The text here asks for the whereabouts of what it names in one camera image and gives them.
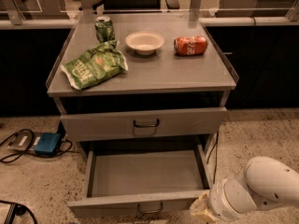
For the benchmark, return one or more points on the white paper bowl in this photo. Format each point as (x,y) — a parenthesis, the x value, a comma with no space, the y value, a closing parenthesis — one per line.
(144,43)

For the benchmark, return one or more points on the grey drawer cabinet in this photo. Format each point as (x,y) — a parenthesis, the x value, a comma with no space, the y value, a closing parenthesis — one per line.
(161,81)

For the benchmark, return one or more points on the green chip bag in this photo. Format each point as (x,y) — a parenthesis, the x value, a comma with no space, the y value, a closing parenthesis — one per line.
(95,66)

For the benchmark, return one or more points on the orange soda can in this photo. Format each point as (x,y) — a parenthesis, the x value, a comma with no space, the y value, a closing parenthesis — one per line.
(190,45)

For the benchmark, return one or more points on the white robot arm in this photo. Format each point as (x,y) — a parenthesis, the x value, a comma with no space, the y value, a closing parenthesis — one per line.
(263,184)

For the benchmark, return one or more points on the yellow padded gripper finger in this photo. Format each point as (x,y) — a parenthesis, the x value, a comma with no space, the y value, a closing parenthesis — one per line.
(200,208)

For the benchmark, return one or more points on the grey drawer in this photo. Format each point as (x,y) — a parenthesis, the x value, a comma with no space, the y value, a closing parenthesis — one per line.
(140,124)
(142,180)

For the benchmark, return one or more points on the blue electronics box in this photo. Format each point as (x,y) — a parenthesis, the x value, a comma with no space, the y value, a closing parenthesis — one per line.
(47,144)

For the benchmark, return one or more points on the green soda can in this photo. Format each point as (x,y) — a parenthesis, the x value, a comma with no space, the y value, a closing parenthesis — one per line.
(104,29)

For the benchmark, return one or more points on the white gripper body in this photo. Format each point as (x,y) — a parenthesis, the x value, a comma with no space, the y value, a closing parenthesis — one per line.
(217,202)

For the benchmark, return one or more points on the grey flat floor device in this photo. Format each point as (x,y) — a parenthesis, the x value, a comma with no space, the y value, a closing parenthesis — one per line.
(24,141)

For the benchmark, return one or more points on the grey top drawer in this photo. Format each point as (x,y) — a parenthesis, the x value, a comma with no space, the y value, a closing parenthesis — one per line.
(140,124)

